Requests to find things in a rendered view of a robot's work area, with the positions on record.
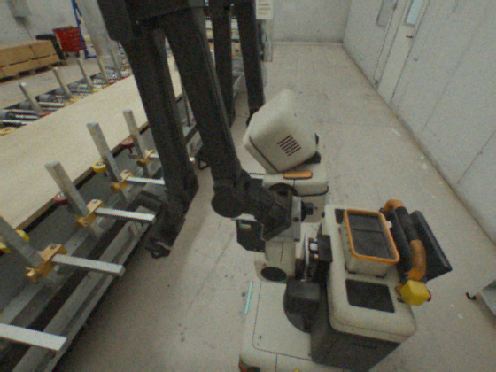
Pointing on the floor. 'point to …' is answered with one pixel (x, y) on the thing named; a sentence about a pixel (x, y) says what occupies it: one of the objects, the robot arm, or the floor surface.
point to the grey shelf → (485, 291)
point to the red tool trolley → (69, 40)
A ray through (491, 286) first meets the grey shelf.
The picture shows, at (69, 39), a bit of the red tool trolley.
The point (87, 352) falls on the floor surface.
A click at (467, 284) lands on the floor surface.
